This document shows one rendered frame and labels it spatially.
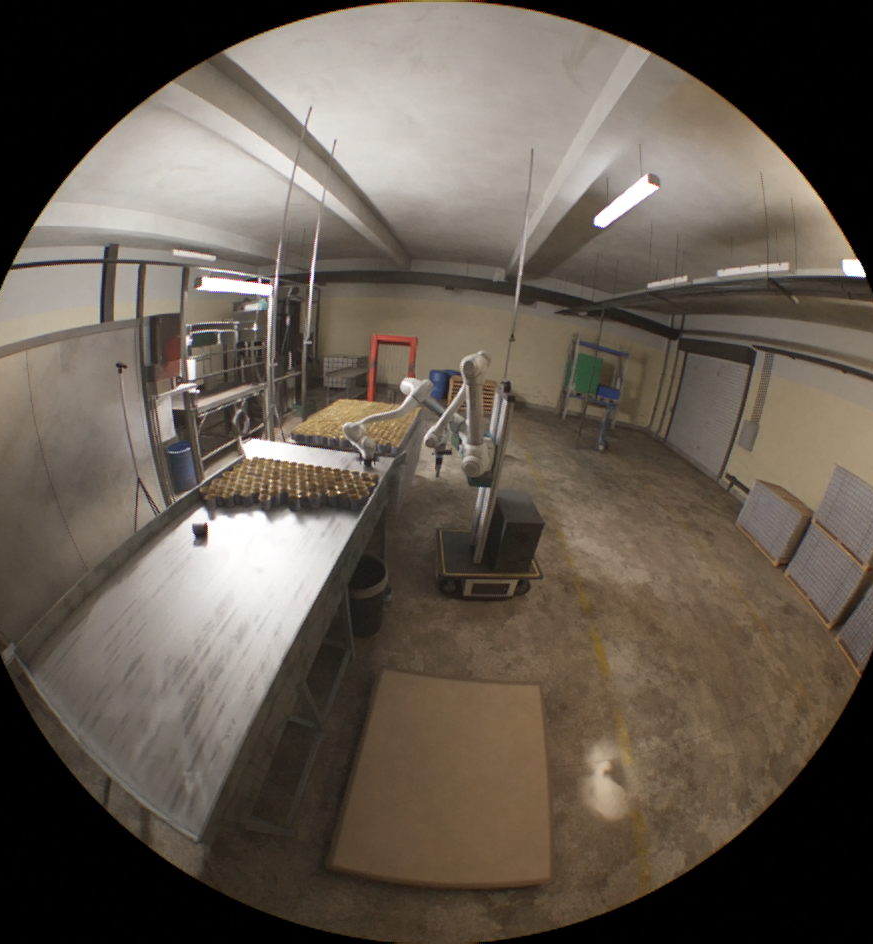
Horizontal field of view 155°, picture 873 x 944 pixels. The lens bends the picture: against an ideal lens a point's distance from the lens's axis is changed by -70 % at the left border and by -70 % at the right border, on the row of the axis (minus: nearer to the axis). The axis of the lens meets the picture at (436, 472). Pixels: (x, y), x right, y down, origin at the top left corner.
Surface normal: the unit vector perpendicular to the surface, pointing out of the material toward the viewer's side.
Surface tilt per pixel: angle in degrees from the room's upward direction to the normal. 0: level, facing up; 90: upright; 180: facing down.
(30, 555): 90
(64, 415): 90
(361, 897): 0
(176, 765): 0
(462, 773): 0
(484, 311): 90
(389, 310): 90
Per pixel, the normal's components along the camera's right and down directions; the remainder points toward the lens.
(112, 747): 0.11, -0.91
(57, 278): 0.99, 0.14
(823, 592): -0.99, -0.14
